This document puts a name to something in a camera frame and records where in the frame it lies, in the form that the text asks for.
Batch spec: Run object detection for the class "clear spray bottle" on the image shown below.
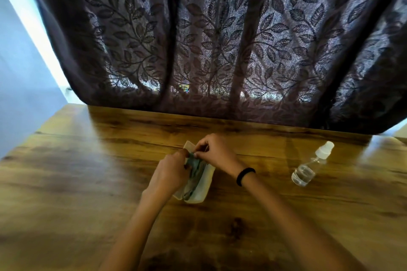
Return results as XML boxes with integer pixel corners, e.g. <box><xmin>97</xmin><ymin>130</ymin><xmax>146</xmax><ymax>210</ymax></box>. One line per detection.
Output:
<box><xmin>291</xmin><ymin>141</ymin><xmax>335</xmax><ymax>187</ymax></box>

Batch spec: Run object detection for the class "green cleaning cloth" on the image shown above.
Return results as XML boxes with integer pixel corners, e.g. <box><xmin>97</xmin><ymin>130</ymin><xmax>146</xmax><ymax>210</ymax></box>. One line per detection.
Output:
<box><xmin>185</xmin><ymin>151</ymin><xmax>207</xmax><ymax>182</ymax></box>

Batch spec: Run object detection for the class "person's right forearm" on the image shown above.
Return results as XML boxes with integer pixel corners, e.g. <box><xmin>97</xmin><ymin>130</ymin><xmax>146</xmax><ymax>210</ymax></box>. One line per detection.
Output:
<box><xmin>237</xmin><ymin>169</ymin><xmax>369</xmax><ymax>271</ymax></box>

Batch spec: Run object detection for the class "person's left hand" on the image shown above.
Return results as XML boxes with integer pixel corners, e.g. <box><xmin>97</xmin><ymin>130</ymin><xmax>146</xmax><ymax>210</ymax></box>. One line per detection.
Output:
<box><xmin>144</xmin><ymin>149</ymin><xmax>192</xmax><ymax>198</ymax></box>

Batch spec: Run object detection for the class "black wrist band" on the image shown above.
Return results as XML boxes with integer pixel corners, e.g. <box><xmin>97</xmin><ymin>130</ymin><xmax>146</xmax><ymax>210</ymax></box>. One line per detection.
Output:
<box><xmin>236</xmin><ymin>167</ymin><xmax>256</xmax><ymax>187</ymax></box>

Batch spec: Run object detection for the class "person's left forearm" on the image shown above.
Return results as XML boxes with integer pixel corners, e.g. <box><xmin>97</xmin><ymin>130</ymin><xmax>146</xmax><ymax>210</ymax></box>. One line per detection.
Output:
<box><xmin>99</xmin><ymin>189</ymin><xmax>174</xmax><ymax>271</ymax></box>

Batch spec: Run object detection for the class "white glasses case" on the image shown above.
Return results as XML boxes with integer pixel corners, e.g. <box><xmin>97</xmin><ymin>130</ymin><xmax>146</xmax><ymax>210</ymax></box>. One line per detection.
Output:
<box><xmin>173</xmin><ymin>141</ymin><xmax>216</xmax><ymax>204</ymax></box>

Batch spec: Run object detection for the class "person's right hand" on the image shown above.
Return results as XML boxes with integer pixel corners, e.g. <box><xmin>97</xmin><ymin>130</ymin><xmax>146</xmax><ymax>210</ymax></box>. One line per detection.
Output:
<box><xmin>194</xmin><ymin>134</ymin><xmax>247</xmax><ymax>179</ymax></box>

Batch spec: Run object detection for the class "dark leaf-patterned curtain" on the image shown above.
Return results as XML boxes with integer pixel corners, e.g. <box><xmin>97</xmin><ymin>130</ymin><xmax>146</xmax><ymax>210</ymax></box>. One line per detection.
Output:
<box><xmin>20</xmin><ymin>0</ymin><xmax>407</xmax><ymax>135</ymax></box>

